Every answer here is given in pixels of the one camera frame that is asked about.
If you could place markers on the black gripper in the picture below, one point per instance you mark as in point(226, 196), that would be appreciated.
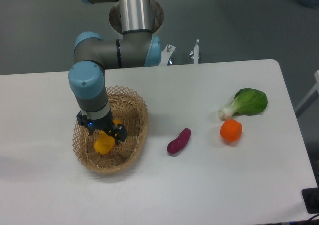
point(105, 124)

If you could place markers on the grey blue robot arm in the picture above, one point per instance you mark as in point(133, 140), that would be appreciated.
point(93, 55)

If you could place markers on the woven wicker basket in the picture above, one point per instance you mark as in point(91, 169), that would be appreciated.
point(129, 108)

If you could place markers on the purple sweet potato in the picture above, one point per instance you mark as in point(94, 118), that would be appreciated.
point(178, 144)

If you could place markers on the orange fruit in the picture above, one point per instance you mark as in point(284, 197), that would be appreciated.
point(231, 130)

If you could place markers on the green bok choy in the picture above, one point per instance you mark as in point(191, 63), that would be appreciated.
point(247, 101)

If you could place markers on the black device at table edge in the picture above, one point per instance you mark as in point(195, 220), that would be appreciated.
point(311, 199)

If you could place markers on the white metal base frame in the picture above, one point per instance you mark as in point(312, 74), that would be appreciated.
point(168, 52)

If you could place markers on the white table leg bracket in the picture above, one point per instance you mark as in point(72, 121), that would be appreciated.
point(309, 98)

